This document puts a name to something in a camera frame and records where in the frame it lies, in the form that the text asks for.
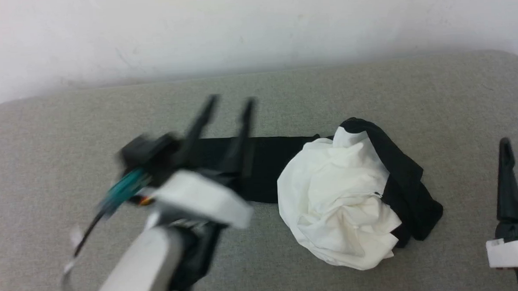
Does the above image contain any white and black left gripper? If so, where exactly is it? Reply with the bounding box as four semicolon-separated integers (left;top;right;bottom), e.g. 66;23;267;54
145;93;262;233

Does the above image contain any teal and black cable bundle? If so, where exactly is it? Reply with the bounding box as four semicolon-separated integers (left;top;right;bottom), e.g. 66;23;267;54
57;167;157;291

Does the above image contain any white and black t-shirt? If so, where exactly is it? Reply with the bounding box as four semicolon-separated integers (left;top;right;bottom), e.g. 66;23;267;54
187;114;447;279

